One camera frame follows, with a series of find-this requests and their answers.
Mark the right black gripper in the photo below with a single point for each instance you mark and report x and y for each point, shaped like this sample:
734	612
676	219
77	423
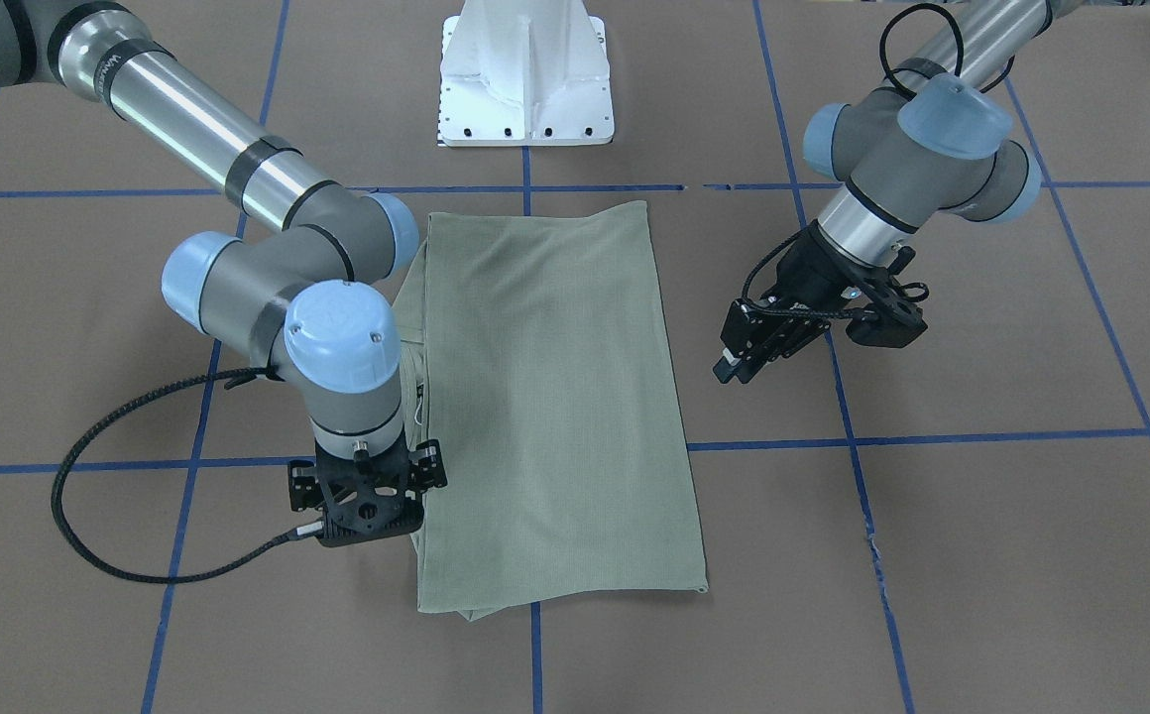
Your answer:
428	465

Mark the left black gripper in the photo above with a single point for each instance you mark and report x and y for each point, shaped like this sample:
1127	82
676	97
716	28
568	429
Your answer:
810	270

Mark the olive green long-sleeve shirt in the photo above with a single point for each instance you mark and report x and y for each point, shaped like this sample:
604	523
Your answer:
535	352

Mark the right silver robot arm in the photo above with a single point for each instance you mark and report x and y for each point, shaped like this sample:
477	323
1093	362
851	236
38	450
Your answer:
302	305

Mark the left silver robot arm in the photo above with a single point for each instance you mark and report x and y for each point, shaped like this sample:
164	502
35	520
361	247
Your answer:
928	139

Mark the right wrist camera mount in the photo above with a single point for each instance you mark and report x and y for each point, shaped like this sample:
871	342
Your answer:
351	509

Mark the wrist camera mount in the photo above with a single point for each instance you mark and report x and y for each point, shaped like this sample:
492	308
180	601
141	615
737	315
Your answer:
351	509
892	319

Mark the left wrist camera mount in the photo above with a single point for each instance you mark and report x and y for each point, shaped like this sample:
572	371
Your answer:
892	319

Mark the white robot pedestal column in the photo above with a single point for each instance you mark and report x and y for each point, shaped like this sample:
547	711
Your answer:
524	74

